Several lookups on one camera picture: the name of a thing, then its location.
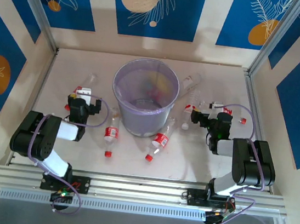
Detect ribbed clear bottle white cap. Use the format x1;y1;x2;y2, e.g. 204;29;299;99
180;88;203;132

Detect clear bottle red white label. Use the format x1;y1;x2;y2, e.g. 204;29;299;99
196;99;249;125

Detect clear bottle yellow red label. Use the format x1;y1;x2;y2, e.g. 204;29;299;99
64;70;100;114

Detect clear bottle red label red cap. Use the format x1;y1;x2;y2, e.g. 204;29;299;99
144;114;178;165
101;108;123;160

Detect large clear bottle red label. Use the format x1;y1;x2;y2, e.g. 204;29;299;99
176;71;203;102

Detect translucent purple round bin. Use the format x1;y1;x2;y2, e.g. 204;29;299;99
105;54;184;142

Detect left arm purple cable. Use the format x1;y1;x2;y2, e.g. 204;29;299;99
20;88;111;219

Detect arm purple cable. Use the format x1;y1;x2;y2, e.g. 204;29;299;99
20;88;111;219
206;102;276;224

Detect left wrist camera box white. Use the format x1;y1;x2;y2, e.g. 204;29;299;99
75;87;93;104

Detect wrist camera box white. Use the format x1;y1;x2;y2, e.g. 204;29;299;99
210;100;227;114
75;87;93;104

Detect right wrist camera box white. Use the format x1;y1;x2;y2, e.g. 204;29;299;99
210;100;227;114

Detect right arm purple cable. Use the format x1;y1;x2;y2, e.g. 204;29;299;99
206;102;276;224

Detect aluminium table side rail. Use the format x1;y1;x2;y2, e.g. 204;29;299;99
6;44;60;170
229;68;290;194

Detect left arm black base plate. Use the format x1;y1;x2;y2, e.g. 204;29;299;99
40;171;92;196

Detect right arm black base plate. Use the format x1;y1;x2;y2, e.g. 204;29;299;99
186;187;236;212

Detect aluminium mounting rail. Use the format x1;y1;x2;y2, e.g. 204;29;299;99
0;157;291;224

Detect grey slotted cable duct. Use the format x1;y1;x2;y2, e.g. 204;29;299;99
0;185;208;224

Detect aluminium frame post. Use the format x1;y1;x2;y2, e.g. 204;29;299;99
246;0;300;82
3;0;65;53

